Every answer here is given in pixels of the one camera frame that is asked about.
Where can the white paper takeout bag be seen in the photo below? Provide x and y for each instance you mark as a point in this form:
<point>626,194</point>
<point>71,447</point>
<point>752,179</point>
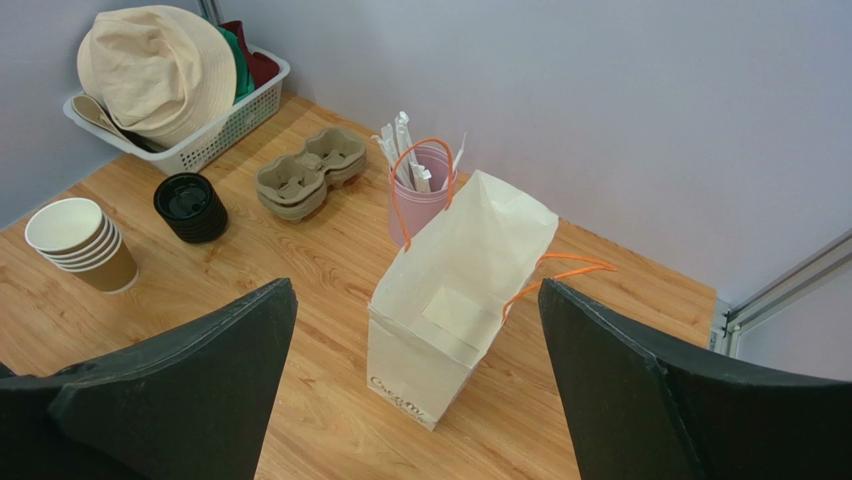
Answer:
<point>443,300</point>

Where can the white plastic basket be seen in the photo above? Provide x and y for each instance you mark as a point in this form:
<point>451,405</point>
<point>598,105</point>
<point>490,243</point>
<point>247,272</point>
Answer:
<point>202,147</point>

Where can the pink straw holder cup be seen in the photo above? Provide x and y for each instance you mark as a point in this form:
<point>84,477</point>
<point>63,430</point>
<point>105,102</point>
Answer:
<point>418,209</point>

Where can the brown paper cup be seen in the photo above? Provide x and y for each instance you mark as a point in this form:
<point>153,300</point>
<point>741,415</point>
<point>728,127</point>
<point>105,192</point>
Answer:
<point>65,225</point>

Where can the aluminium frame post left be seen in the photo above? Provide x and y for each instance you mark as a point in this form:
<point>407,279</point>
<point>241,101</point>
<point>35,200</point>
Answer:
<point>209,9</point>

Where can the aluminium frame post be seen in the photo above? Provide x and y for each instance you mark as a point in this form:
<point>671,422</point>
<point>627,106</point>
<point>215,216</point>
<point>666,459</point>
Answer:
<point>209,9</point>
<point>730,323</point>

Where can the stack of black lids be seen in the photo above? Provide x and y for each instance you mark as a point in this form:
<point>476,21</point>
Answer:
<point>190,206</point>

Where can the aluminium frame post right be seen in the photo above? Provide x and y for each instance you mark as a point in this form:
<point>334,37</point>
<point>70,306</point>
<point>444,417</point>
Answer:
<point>730,323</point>

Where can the beige bucket hat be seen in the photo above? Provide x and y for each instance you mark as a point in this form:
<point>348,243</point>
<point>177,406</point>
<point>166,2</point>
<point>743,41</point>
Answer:
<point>160,71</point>

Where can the dark red cloth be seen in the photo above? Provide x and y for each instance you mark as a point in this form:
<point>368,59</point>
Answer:
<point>262,67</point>

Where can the stack of brown paper cups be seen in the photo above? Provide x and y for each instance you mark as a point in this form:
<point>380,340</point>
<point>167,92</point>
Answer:
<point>105,263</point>

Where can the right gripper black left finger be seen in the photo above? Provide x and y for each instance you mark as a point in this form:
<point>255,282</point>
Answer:
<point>193,402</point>

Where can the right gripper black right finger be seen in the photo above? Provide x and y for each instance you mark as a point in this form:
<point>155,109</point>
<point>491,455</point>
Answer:
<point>642,404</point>

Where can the green cloth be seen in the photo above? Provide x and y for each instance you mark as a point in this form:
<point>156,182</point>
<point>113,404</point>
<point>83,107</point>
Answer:
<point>244,81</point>

